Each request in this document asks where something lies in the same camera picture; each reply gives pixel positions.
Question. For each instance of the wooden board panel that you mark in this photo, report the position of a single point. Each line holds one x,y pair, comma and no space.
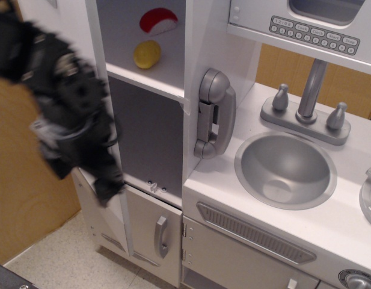
33,201

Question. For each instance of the silver stove burner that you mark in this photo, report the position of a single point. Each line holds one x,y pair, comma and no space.
365,197

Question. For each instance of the yellow toy lemon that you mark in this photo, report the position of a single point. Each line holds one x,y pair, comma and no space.
147,54

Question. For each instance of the red white toy cheese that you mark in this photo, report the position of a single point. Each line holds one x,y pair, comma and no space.
158,20

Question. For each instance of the white toy microwave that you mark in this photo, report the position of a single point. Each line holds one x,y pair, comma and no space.
338,32

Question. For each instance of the silver lower door handle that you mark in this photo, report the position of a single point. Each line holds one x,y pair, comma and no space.
161,248

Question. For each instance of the silver oven vent panel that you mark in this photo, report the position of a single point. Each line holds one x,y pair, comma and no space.
256,236

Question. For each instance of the black case corner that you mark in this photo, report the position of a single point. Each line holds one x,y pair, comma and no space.
10,280

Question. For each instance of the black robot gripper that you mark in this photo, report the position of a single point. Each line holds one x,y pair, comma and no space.
74,127

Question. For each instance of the silver oven knob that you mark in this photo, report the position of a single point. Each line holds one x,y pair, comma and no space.
355,279

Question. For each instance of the white oven door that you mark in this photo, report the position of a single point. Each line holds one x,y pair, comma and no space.
214,260

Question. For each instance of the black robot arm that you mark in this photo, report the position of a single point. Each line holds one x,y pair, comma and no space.
24,55

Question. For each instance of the silver toy faucet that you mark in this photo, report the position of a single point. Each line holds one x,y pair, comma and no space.
302,117

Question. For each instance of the white toy kitchen cabinet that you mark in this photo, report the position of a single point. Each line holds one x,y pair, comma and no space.
156,110

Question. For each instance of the silver sink bowl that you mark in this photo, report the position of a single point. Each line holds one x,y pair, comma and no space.
285,171

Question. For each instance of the white lower freezer door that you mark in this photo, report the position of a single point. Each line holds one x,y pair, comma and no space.
140,228

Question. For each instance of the silver toy telephone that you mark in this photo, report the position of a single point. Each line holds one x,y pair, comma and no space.
216,115

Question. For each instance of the white fridge door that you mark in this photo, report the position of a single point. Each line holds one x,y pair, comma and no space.
77,131

